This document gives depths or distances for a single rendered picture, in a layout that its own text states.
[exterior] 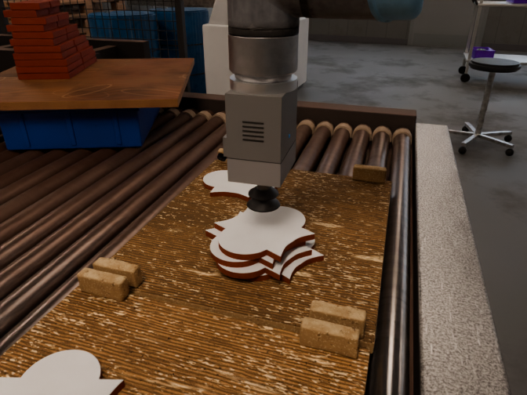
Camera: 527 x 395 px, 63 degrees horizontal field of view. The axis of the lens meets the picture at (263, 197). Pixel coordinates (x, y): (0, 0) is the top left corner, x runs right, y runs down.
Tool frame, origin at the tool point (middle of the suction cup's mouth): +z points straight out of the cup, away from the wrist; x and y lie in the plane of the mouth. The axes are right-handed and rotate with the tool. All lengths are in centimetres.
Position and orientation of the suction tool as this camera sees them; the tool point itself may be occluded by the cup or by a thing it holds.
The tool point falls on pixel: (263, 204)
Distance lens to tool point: 55.3
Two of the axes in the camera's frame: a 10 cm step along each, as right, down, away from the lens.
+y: -2.7, 4.4, -8.5
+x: 9.6, 1.2, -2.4
